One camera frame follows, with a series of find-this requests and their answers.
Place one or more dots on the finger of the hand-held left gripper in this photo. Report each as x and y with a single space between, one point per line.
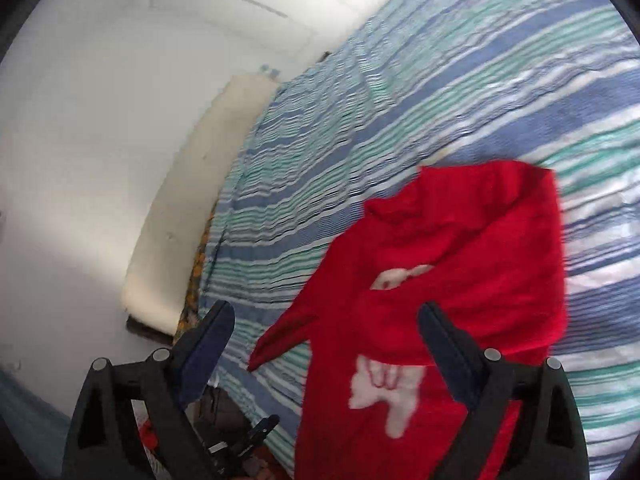
262 427

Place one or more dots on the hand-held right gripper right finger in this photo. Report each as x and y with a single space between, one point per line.
450 355

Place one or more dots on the orange patterned cloth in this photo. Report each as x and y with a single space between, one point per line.
196 265

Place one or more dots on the blue green striped bed sheet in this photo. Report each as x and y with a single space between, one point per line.
400 85

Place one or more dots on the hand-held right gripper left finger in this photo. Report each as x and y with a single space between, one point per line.
205 355

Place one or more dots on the red knit sweater white print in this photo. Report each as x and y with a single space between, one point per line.
450 240

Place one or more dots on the small red object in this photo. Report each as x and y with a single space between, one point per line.
148 435

